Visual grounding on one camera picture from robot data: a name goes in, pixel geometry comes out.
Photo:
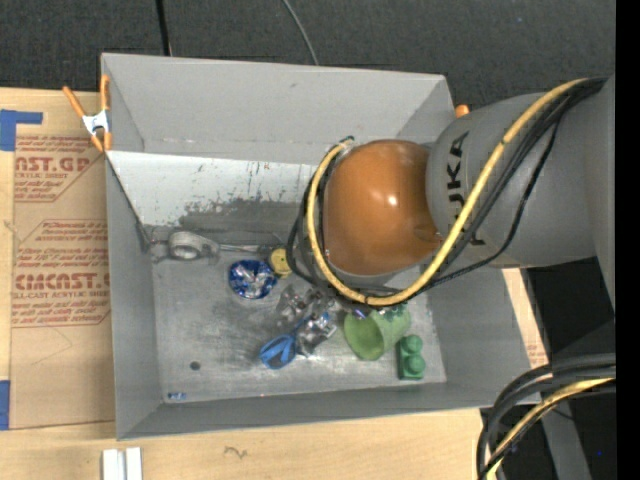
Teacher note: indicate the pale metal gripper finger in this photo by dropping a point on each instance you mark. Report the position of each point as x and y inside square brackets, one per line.
[317, 329]
[300, 300]

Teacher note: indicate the green cup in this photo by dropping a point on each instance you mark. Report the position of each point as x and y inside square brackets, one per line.
[375, 335]

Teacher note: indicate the yellow round toy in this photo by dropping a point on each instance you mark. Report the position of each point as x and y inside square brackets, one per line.
[280, 261]

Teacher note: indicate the blue sunglasses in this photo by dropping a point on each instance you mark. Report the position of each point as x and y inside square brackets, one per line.
[277, 350]

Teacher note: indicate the blue foil packet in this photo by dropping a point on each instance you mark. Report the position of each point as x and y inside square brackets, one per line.
[250, 279]

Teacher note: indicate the green toy block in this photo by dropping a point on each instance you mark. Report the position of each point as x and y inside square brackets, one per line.
[411, 360]

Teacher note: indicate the grey metal bin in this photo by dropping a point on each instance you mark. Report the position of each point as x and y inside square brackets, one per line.
[200, 338]

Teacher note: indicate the small blue scrap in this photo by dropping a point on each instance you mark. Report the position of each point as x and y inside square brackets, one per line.
[176, 396]

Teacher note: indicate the brown cardboard board red print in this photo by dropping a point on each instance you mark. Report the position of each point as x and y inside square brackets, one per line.
[55, 268]

